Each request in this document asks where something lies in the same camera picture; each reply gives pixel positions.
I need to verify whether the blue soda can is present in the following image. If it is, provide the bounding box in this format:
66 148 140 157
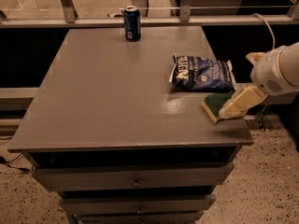
122 6 141 41

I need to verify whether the black floor cable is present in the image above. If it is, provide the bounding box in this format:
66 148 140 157
0 136 32 173

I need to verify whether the blue chip bag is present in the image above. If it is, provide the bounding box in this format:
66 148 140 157
169 55 235 92

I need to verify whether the grey drawer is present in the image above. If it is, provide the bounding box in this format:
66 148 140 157
60 195 216 215
33 162 235 192
78 211 203 224

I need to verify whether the middle grey drawer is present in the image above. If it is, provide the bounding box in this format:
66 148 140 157
60 195 216 215

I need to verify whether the green and yellow sponge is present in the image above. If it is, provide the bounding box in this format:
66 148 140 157
202 91 234 123

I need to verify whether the bottom grey drawer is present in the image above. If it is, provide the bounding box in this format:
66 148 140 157
78 211 203 224

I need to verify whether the white cable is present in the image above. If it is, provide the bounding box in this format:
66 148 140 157
251 12 277 50

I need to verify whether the top grey drawer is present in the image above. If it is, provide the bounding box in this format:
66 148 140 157
33 162 235 192

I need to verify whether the metal railing frame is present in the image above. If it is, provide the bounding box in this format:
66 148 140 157
0 0 299 28

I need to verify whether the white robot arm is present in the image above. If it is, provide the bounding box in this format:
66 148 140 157
219 43 299 119

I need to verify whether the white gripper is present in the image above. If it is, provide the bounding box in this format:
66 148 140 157
219 46 294 119

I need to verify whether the grey drawer cabinet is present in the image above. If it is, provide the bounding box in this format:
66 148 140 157
7 26 255 224

